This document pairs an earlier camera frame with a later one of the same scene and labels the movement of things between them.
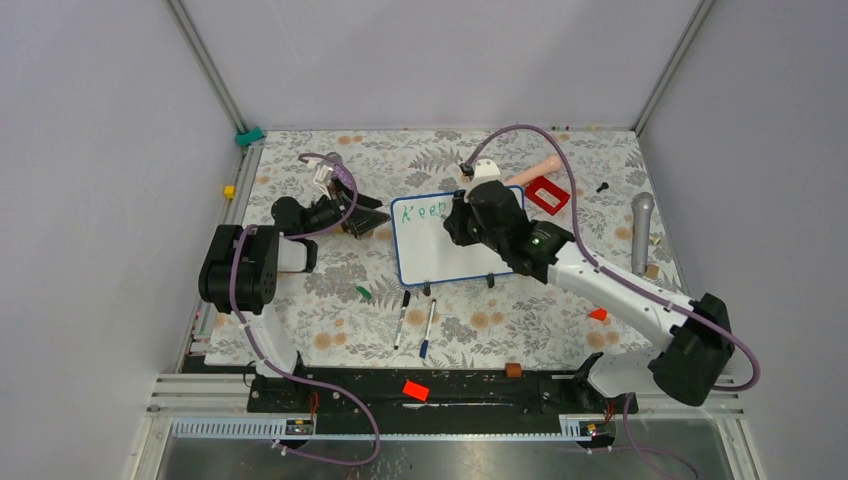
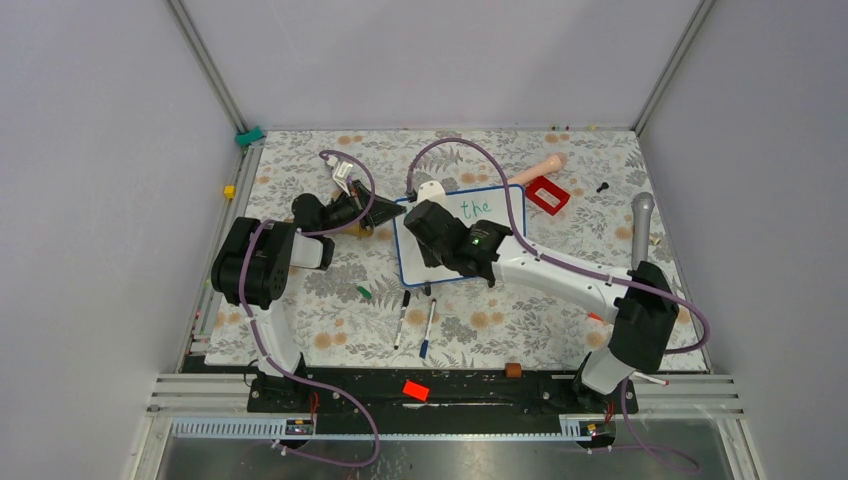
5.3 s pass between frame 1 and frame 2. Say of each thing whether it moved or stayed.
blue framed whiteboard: stayed
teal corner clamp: stayed
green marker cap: stayed
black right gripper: moved
